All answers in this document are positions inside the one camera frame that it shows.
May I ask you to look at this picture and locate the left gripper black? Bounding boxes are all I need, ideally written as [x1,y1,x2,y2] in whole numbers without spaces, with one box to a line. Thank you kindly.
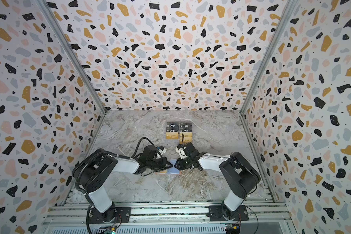
[149,157,175,172]

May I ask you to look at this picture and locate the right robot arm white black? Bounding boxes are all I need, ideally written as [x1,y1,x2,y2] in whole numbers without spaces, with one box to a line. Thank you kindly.
[175,142,261,221]

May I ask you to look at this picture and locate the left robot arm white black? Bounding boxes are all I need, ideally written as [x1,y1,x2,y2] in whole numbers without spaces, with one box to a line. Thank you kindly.
[72,145,173,223]

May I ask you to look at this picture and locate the clear acrylic card stand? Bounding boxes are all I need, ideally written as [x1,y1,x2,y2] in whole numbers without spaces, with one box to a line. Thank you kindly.
[165,122,193,144]

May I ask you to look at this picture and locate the black vip card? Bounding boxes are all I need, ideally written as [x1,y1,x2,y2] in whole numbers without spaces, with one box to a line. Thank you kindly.
[166,124,179,132]
[179,124,192,132]
[166,122,179,128]
[180,121,192,126]

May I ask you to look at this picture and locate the black VIP card rear right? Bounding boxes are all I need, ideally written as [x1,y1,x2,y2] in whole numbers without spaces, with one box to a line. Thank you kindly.
[180,121,192,126]

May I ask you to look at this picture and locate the black VIP card rear left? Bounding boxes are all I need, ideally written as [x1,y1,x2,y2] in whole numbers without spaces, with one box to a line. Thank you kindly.
[166,122,179,128]

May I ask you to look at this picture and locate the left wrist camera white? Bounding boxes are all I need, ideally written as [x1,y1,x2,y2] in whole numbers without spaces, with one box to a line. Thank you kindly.
[157,146,167,156]

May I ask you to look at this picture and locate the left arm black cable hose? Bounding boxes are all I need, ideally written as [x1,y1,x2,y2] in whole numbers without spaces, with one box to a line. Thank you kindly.
[74,136,157,195]

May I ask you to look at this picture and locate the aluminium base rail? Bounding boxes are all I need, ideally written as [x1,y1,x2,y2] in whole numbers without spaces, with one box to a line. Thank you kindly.
[40,200,297,234]

